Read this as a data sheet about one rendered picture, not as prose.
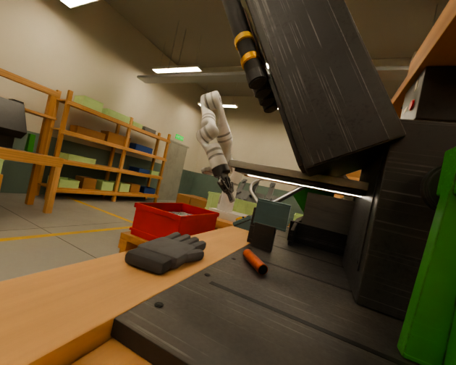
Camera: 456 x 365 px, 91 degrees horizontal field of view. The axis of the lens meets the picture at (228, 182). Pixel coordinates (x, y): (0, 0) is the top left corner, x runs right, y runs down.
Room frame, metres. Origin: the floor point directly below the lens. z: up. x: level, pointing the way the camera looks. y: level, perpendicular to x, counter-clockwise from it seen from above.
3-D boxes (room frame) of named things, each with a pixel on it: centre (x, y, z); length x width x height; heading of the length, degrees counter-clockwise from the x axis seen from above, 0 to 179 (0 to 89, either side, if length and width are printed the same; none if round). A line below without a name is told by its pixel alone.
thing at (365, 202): (0.50, -0.41, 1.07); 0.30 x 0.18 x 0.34; 157
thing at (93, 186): (5.79, 2.94, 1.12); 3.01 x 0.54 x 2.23; 154
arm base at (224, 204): (1.41, -0.02, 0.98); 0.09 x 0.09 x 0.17; 65
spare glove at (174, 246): (0.44, 0.07, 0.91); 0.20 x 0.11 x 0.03; 166
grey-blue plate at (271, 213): (0.64, -0.14, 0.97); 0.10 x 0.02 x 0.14; 67
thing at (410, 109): (0.67, -0.56, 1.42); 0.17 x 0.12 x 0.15; 157
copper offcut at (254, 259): (0.48, -0.09, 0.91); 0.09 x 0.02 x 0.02; 15
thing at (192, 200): (6.95, 0.77, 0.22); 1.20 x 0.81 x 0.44; 59
